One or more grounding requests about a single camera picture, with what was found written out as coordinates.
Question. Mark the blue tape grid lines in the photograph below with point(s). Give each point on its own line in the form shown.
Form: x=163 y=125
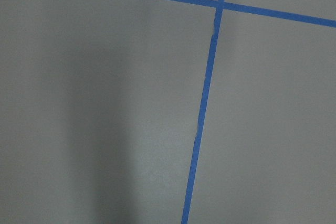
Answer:
x=220 y=6

